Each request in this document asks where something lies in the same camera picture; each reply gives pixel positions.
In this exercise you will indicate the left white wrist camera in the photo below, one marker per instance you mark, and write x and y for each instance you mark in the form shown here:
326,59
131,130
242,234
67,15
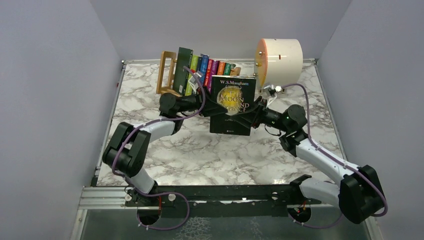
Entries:
193,81

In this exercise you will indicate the orange 78-storey treehouse book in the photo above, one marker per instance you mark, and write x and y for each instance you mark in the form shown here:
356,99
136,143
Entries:
221,68

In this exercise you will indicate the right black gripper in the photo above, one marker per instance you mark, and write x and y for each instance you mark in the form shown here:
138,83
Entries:
252,115

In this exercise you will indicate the green 104-storey treehouse book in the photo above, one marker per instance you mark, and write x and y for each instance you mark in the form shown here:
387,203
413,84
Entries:
227,69

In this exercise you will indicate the aluminium table frame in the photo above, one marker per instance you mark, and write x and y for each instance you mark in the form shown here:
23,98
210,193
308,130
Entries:
195,157

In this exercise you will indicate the white cylindrical drum box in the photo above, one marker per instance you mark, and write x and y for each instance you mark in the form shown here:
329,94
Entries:
277,62

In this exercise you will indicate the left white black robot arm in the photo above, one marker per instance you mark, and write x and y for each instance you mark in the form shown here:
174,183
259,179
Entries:
127,149

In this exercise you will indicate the orange Huckleberry Finn book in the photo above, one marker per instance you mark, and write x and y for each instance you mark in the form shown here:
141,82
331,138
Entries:
235,71

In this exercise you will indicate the wooden book rack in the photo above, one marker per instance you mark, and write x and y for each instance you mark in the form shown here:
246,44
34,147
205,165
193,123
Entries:
166,72

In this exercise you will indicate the red 13-storey treehouse book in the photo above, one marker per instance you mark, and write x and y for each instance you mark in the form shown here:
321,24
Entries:
208,73

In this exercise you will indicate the blue sunset cover book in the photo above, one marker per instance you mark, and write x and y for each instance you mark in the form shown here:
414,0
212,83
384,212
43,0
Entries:
203,67

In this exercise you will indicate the purple 117-storey treehouse book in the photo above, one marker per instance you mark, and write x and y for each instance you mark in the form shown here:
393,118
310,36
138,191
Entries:
213,71

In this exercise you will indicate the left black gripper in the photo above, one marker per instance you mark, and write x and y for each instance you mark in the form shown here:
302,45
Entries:
210,107

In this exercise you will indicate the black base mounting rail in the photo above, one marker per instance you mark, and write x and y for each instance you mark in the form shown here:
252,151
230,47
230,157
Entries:
217,201

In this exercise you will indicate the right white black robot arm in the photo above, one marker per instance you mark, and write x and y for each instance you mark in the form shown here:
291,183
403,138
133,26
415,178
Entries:
356,191

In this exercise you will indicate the black bottom book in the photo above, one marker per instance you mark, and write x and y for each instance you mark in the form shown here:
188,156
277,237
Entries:
236,94

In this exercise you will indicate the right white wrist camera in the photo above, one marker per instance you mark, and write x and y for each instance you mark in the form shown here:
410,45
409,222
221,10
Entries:
270,93

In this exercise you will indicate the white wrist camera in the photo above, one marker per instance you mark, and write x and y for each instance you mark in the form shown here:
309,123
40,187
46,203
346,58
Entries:
270,93
193,81

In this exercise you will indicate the dark green forest cover book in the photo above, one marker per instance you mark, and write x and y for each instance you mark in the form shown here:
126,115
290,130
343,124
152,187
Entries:
184,58

